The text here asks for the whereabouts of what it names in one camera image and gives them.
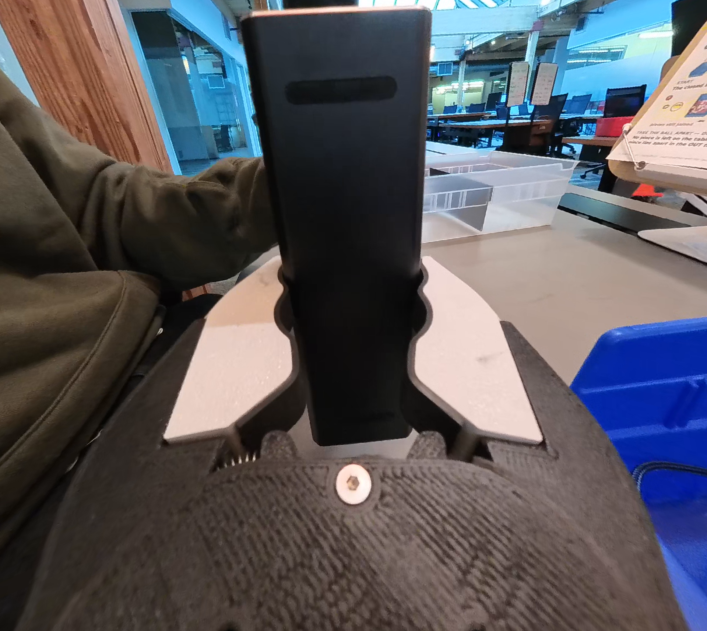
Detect white paper sign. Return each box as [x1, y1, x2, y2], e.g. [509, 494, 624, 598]
[529, 62, 560, 107]
[507, 62, 531, 107]

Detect small red bin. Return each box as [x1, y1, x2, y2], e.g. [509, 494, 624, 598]
[595, 116, 636, 139]

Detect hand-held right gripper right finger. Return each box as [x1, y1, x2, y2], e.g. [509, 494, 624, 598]
[402, 255, 546, 449]

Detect black braided cable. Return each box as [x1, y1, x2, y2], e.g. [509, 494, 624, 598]
[630, 461, 707, 505]

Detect clear plastic bin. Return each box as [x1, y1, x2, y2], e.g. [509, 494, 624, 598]
[422, 149, 579, 245]

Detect blue plastic bin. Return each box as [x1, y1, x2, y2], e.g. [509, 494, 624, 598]
[569, 315, 707, 631]

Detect black USB hub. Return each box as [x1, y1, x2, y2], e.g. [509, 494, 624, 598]
[239, 6, 433, 448]

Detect small black monitor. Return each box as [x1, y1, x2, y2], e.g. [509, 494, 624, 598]
[603, 84, 648, 119]

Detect white stand base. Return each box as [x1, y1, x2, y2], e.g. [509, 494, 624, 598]
[638, 225, 707, 263]

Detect black office chair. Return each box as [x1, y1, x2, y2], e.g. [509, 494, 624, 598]
[500, 92, 570, 154]

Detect grey desk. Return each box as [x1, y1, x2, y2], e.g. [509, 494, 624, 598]
[221, 183, 707, 386]

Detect large black monitor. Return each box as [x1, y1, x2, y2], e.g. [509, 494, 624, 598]
[670, 0, 707, 58]

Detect black desk rail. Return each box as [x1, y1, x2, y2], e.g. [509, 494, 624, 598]
[557, 190, 702, 236]

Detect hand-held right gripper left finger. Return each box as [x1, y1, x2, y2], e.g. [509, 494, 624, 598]
[163, 257, 307, 446]

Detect instruction sheet on stand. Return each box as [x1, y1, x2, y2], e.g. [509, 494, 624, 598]
[606, 20, 707, 195]

